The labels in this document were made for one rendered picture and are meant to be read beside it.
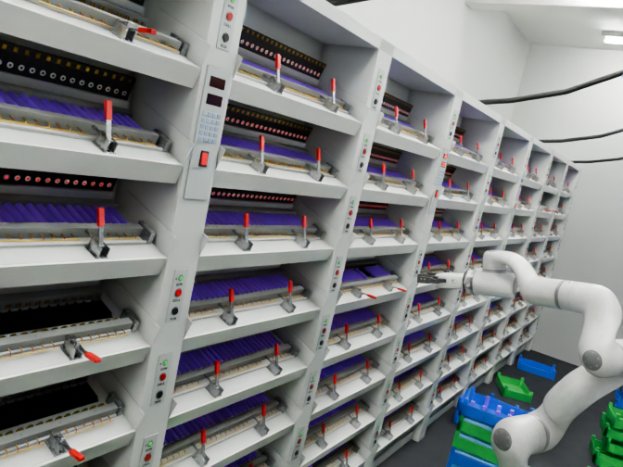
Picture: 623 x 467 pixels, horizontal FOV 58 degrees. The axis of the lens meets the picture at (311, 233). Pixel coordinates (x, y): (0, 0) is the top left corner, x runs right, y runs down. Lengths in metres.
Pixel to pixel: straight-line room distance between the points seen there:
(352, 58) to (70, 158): 1.04
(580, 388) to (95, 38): 1.51
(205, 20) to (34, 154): 0.44
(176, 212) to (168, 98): 0.24
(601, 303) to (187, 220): 1.14
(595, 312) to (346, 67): 1.02
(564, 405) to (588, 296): 0.32
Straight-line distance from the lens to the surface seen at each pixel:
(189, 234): 1.27
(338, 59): 1.87
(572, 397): 1.83
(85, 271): 1.13
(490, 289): 1.99
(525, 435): 1.90
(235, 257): 1.41
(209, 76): 1.23
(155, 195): 1.27
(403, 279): 2.46
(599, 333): 1.73
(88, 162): 1.08
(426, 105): 2.47
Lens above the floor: 1.43
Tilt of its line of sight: 8 degrees down
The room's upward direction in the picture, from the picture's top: 12 degrees clockwise
